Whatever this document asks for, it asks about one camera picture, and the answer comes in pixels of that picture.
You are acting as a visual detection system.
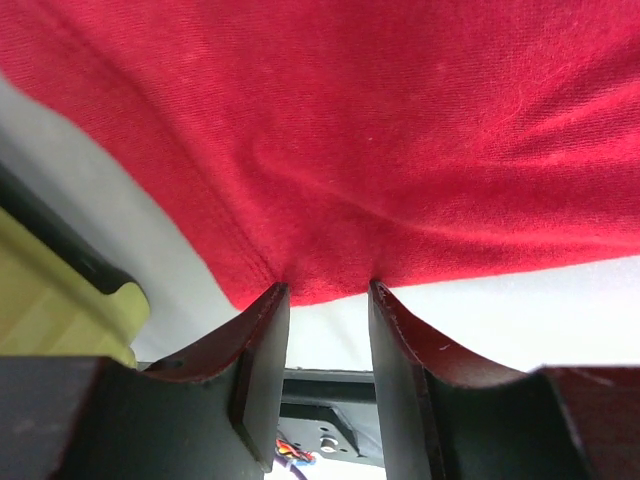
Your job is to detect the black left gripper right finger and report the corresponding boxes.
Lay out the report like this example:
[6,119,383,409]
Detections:
[368,281,639,479]

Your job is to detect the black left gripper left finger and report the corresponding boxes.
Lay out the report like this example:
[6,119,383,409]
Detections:
[1,283,289,479]

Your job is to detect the red t shirt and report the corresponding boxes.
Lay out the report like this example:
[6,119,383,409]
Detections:
[1,1,639,308]

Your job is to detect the green plastic bin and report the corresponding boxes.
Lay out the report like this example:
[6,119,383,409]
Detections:
[0,207,151,369]

